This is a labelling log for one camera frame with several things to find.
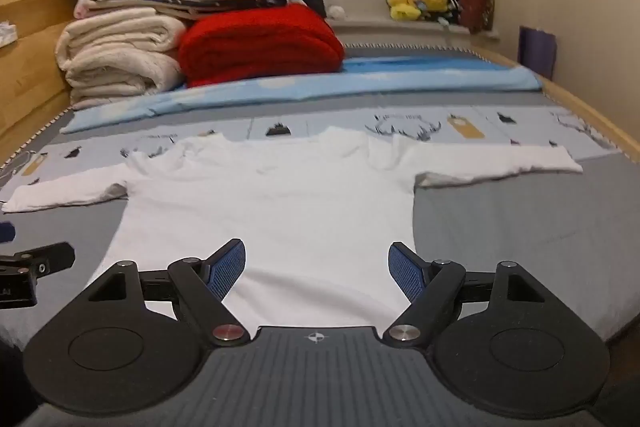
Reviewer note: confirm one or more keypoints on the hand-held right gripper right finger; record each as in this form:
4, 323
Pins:
406, 272

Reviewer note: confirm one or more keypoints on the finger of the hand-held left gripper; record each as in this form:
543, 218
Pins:
50, 257

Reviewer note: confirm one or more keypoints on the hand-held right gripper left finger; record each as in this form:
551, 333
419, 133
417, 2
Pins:
227, 271

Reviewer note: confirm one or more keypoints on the white long-sleeved shirt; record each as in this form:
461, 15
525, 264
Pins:
275, 207

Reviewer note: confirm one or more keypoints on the grey printed bed sheet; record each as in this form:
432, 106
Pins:
500, 227

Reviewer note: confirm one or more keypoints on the light blue blanket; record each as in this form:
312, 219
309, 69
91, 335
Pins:
350, 82

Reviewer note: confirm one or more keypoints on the cream folded blanket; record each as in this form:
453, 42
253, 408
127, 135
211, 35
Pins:
120, 52

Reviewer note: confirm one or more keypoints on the red folded blanket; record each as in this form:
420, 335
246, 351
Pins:
260, 47

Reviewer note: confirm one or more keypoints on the tissue pack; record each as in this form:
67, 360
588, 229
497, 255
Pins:
7, 33

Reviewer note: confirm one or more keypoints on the purple bag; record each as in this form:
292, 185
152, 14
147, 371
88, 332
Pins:
537, 52

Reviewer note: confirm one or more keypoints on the dark patterned folded quilt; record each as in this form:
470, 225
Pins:
220, 3

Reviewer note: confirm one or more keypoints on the wooden bed frame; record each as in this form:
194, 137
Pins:
30, 77

